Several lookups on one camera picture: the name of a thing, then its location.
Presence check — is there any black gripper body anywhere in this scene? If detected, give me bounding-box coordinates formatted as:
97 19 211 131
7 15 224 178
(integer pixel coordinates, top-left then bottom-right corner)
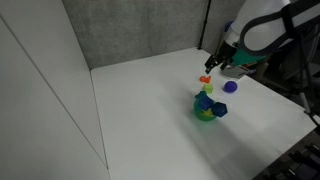
213 42 238 68

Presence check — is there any teal green toy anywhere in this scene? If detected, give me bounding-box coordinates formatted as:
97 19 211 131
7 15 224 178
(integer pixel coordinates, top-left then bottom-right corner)
195 90 208 101

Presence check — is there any orange toy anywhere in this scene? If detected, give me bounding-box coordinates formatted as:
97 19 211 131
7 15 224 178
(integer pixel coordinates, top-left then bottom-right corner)
199 75 212 84

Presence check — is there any yellow-green block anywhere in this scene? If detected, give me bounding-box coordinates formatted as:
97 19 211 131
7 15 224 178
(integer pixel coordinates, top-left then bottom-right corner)
203 83 215 95

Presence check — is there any blue cube toy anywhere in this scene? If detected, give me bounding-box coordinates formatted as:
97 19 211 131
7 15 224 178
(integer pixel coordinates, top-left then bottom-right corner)
211 101 229 118

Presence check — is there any yellow star toy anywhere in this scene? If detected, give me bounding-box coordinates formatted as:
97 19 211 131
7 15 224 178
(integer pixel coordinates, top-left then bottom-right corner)
201 109 215 118

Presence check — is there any green plastic bowl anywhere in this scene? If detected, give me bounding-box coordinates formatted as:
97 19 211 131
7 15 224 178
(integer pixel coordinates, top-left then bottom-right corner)
193 97 219 122

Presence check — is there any grey metal plate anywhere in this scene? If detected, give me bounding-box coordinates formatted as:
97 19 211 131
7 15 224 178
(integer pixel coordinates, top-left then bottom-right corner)
221 65 250 80

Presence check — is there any purple ball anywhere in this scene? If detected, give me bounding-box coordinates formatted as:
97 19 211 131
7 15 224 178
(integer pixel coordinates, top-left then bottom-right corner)
223 80 239 94

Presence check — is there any black camera stand pole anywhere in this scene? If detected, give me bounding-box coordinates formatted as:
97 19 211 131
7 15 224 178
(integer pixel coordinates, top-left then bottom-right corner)
197 0 212 51

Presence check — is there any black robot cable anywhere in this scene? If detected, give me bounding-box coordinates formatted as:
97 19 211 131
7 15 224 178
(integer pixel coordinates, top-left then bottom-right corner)
293 6 320 118

